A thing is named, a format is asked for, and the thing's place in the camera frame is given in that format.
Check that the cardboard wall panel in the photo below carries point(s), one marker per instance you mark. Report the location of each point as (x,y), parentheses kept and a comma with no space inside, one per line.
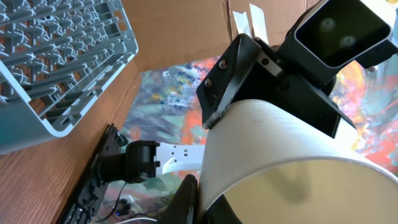
(171,32)

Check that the white cup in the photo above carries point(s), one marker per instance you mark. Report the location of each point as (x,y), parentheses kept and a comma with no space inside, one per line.
(274,168)

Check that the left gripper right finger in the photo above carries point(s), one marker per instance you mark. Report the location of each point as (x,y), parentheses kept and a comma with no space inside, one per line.
(250,69)

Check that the grey dishwasher rack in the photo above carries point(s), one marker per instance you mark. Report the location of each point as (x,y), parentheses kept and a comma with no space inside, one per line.
(57,58)

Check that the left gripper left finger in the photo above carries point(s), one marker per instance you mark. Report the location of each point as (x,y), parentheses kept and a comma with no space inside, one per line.
(181,209)

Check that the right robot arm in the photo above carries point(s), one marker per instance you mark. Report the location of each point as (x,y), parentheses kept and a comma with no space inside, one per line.
(148,159)

